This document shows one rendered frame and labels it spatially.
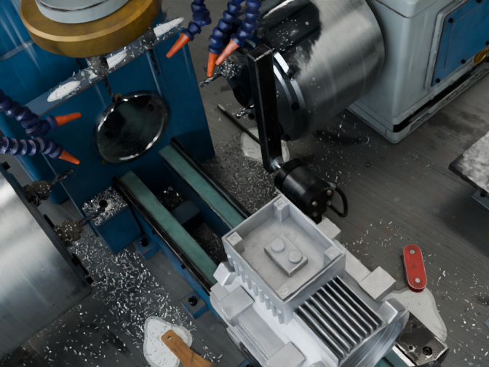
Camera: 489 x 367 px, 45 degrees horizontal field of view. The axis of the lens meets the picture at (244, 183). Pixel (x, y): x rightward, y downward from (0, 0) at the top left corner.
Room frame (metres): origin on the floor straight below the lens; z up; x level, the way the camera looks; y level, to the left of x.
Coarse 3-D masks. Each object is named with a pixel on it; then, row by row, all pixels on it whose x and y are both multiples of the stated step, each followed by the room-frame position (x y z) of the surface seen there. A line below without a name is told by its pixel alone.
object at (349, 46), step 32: (288, 0) 0.78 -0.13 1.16; (320, 0) 0.77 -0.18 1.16; (352, 0) 0.78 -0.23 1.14; (256, 32) 0.72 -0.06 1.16; (288, 32) 0.72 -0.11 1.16; (320, 32) 0.72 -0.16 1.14; (352, 32) 0.72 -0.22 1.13; (224, 64) 0.76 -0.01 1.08; (288, 64) 0.67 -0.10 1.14; (320, 64) 0.68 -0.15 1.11; (352, 64) 0.69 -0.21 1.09; (288, 96) 0.66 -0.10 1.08; (320, 96) 0.65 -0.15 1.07; (352, 96) 0.68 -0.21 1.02; (288, 128) 0.66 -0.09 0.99
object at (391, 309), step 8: (224, 264) 0.37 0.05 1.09; (216, 272) 0.37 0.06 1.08; (224, 272) 0.36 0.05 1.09; (232, 272) 0.36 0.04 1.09; (224, 280) 0.35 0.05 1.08; (232, 280) 0.36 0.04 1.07; (384, 304) 0.28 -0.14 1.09; (392, 304) 0.27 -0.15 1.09; (400, 304) 0.28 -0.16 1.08; (384, 312) 0.27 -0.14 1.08; (392, 312) 0.26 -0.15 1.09; (400, 312) 0.26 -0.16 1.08; (392, 320) 0.26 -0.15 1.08; (392, 344) 0.27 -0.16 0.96; (320, 360) 0.23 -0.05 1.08
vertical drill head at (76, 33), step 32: (32, 0) 0.67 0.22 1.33; (64, 0) 0.62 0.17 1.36; (96, 0) 0.61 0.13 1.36; (128, 0) 0.62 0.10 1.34; (160, 0) 0.64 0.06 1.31; (32, 32) 0.61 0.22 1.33; (64, 32) 0.59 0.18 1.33; (96, 32) 0.58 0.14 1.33; (128, 32) 0.59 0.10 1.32; (96, 64) 0.59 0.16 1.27
